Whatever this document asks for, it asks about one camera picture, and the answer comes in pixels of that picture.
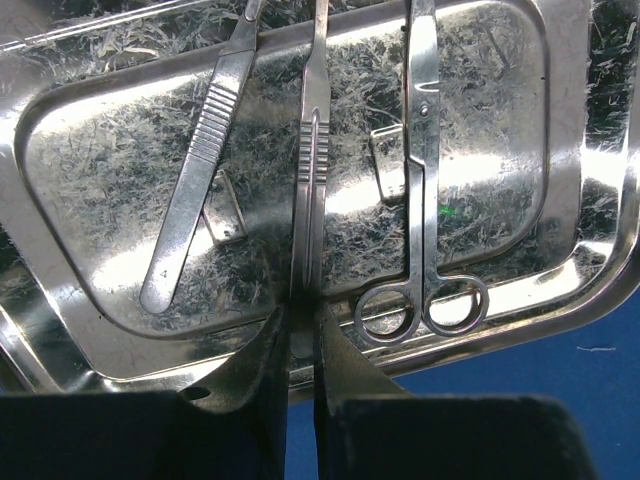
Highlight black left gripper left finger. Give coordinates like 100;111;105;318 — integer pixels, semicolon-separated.
1;305;290;479

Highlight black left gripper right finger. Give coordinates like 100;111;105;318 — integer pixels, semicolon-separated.
314;306;598;479

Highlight stainless steel instrument tray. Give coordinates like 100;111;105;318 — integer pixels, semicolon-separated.
1;1;639;395

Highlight steel scalpel handle number four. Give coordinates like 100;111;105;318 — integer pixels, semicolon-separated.
139;0;265;314

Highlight small steel scissors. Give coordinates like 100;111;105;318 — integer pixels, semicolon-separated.
354;0;489;346

